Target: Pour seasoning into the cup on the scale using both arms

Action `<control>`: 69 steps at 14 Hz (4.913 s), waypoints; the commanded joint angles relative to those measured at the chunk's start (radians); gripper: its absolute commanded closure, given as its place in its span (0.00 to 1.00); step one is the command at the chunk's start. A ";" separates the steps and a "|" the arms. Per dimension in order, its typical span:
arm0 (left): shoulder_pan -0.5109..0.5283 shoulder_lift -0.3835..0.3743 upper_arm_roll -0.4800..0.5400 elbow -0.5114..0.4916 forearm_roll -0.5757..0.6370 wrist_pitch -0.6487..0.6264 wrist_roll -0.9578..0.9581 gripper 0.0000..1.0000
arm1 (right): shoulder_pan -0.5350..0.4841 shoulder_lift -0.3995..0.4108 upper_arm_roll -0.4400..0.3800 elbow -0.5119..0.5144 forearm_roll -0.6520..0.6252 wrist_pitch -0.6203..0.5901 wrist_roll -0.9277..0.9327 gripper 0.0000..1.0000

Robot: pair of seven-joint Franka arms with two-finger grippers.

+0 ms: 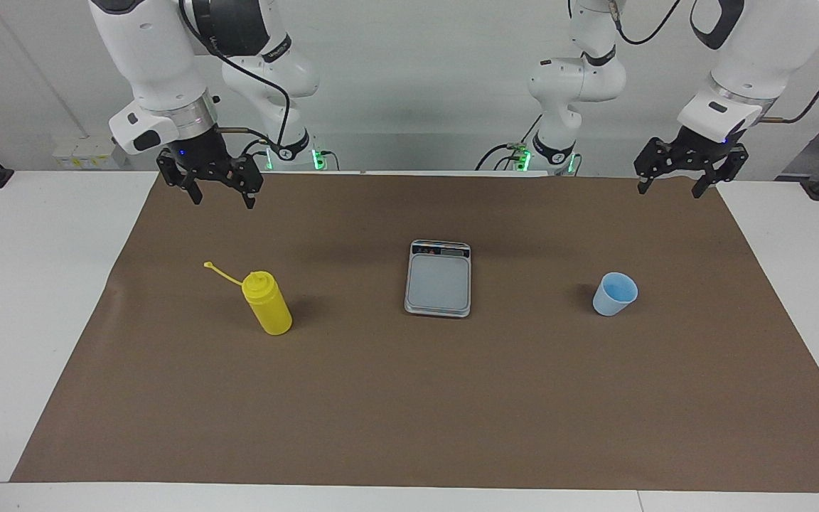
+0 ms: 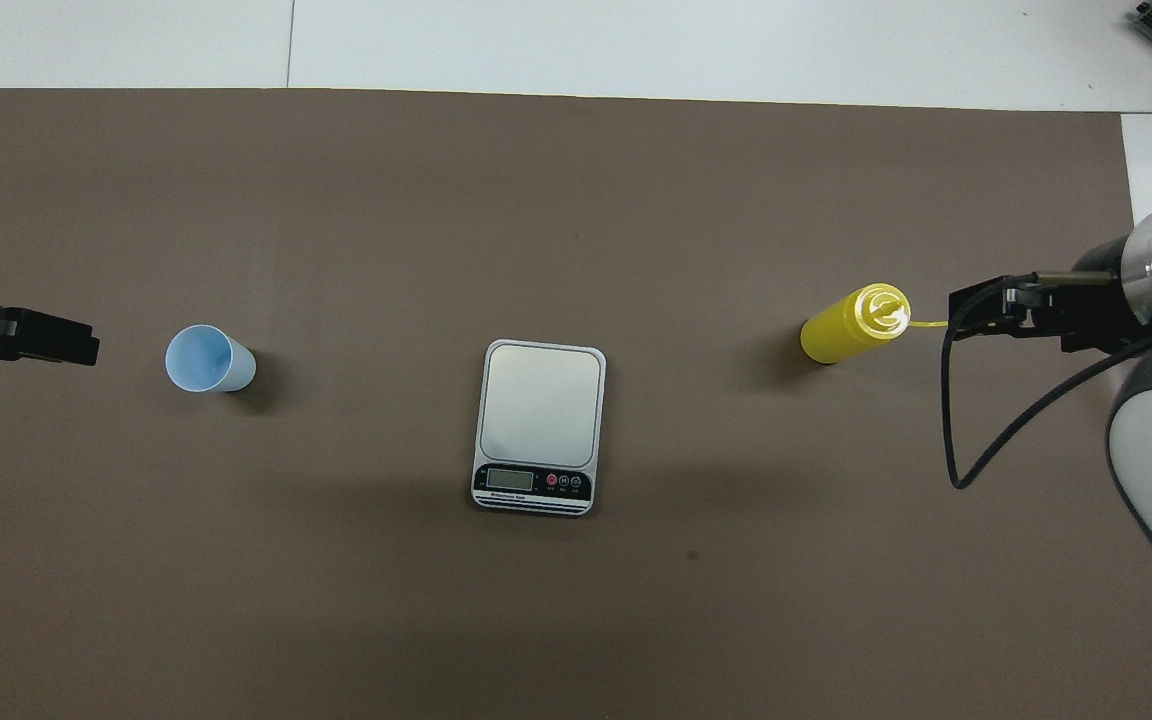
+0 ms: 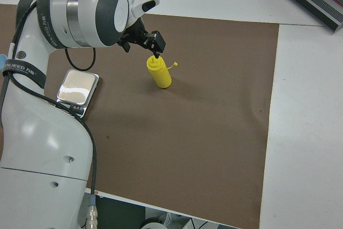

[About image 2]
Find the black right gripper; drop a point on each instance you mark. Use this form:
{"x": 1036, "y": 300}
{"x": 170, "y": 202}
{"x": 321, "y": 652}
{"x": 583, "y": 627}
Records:
{"x": 1101, "y": 310}

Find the yellow squeeze bottle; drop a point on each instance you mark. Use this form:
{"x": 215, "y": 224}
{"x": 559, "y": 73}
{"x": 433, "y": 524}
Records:
{"x": 841, "y": 330}

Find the silver digital kitchen scale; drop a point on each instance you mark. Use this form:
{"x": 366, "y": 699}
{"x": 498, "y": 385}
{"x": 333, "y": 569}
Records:
{"x": 539, "y": 400}

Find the brown table mat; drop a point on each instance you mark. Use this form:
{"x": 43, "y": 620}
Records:
{"x": 536, "y": 620}

